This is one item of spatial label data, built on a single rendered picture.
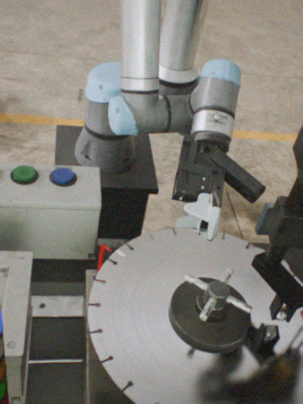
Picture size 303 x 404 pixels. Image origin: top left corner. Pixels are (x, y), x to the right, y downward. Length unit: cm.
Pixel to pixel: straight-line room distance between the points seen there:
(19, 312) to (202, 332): 25
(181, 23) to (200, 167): 35
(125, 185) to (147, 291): 51
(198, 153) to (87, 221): 24
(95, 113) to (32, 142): 145
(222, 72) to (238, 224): 142
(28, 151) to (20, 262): 175
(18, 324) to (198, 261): 27
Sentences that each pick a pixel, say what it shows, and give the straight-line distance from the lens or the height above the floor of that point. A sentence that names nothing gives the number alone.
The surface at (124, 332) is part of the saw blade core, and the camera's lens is 64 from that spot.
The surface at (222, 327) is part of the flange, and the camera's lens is 66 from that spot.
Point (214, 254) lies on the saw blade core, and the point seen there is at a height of 95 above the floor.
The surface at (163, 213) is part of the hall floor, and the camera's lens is 222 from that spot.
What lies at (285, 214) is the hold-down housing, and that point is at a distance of 59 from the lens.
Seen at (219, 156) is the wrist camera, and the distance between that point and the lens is 87.
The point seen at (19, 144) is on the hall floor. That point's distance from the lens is 254.
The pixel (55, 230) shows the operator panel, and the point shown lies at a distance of 92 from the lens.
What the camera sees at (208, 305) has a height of 100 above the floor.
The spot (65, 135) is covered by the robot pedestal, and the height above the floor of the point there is 75.
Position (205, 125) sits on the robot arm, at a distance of 88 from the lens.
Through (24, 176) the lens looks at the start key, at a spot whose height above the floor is 91.
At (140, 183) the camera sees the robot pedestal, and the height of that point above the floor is 75.
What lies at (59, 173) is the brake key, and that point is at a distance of 92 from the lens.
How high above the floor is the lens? 149
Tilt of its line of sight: 41 degrees down
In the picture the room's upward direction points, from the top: 12 degrees clockwise
